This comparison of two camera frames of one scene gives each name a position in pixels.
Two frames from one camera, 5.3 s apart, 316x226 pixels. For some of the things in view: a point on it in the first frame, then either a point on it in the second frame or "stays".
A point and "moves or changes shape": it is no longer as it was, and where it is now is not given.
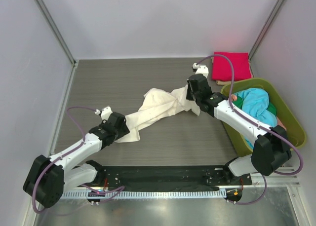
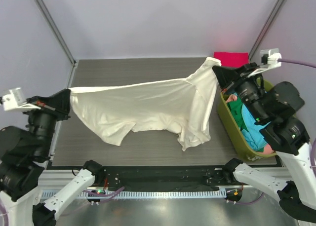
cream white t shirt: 158,102 moves or changes shape
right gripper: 188,95 to 229,76
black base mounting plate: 167,177 stays
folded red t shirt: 221,68 stays
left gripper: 123,131 to 59,104
